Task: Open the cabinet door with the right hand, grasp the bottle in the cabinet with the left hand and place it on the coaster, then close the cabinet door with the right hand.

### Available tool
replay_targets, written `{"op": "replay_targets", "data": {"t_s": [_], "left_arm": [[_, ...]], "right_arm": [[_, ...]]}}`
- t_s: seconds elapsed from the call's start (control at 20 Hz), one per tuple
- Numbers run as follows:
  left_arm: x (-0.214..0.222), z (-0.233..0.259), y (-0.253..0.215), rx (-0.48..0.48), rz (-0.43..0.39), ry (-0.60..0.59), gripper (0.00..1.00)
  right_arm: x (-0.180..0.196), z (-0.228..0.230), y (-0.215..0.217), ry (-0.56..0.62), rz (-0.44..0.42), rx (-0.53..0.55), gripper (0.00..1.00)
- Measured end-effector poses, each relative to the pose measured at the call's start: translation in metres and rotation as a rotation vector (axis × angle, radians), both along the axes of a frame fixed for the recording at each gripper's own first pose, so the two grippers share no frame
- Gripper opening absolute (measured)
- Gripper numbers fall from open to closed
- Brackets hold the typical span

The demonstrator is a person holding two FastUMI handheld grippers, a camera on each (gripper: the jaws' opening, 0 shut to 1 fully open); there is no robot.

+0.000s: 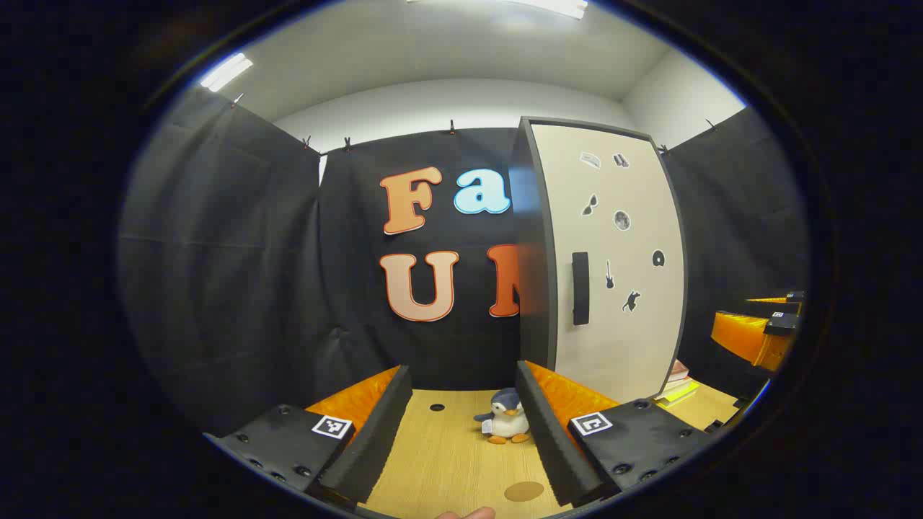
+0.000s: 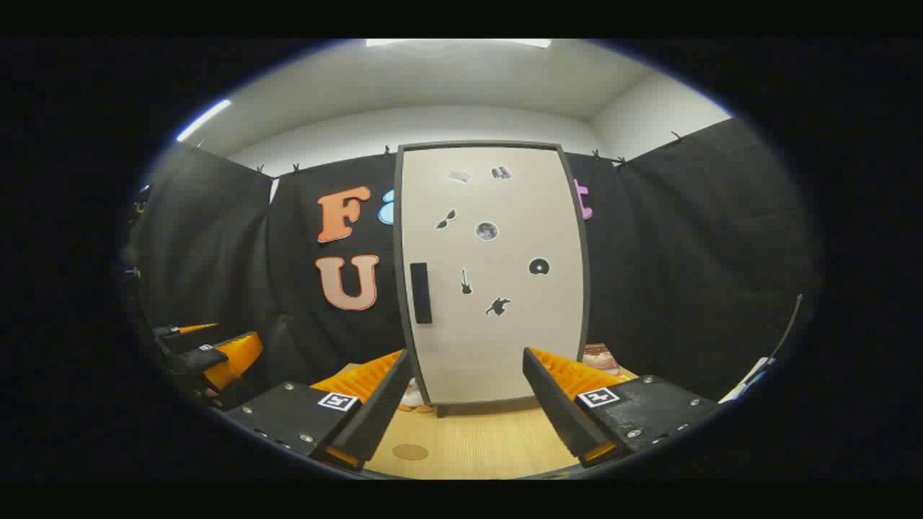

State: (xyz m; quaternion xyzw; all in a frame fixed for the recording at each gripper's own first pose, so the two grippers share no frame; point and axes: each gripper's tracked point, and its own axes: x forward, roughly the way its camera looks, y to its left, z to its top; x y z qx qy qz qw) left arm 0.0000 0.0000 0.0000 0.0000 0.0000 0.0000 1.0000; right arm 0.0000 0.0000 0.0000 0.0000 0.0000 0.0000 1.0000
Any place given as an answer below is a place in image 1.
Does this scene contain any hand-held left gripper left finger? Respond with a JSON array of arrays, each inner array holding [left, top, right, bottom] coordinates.
[[204, 364, 414, 509]]

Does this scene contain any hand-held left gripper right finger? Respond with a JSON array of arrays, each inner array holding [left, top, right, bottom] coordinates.
[[515, 359, 715, 507]]

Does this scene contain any beige cabinet door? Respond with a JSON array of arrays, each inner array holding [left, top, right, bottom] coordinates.
[[529, 121, 688, 406]]

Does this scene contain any black cabinet door handle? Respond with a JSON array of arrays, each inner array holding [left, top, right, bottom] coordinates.
[[572, 252, 591, 326]]

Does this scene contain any penguin plush toy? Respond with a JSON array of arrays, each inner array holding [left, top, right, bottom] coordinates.
[[473, 388, 532, 445]]

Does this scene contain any yellow book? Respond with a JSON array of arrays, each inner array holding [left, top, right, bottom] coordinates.
[[655, 380, 702, 409]]

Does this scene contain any black backdrop cloth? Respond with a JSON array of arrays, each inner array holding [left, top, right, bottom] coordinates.
[[119, 86, 812, 437]]

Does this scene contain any ceiling light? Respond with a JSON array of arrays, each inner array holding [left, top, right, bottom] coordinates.
[[407, 0, 588, 20], [200, 53, 255, 92]]

